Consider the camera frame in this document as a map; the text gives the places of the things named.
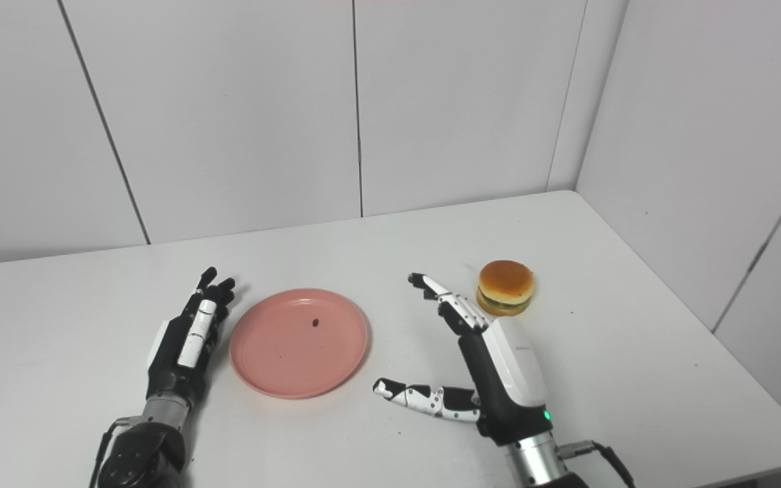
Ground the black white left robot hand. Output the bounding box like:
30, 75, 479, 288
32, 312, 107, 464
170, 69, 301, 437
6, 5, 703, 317
145, 266, 237, 407

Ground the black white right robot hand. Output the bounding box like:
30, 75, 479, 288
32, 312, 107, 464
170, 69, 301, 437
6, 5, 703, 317
372, 272, 555, 447

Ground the toy hamburger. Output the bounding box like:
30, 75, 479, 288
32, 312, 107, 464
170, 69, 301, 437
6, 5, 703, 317
477, 260, 536, 317

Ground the pink round plate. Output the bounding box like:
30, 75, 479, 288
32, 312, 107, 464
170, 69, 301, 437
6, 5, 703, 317
229, 288, 369, 399

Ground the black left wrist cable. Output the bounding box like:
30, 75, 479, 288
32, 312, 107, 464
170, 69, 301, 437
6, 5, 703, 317
89, 417, 140, 488

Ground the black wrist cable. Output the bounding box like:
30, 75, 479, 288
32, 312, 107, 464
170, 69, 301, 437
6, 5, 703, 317
89, 417, 140, 488
557, 441, 637, 488

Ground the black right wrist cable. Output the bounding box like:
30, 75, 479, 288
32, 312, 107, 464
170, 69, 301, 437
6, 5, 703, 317
557, 441, 637, 488

